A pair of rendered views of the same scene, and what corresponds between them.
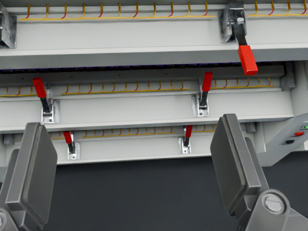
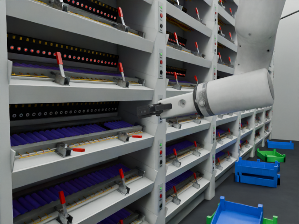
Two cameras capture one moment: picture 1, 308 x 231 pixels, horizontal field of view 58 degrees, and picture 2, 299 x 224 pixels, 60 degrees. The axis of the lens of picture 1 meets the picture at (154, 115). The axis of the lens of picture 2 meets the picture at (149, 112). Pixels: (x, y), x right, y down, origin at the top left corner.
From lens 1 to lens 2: 71 cm
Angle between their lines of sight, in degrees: 68
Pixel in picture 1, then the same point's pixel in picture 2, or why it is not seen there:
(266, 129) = (149, 207)
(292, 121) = (155, 186)
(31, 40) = (74, 153)
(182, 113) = (119, 196)
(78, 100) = (72, 211)
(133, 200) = not seen: outside the picture
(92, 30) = (89, 147)
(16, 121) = not seen: outside the picture
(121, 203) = not seen: outside the picture
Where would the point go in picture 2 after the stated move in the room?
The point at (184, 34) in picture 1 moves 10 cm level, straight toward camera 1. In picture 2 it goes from (113, 143) to (131, 147)
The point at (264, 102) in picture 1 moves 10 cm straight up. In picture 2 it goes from (141, 182) to (141, 158)
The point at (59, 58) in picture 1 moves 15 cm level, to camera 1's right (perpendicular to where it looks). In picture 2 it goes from (84, 158) to (122, 150)
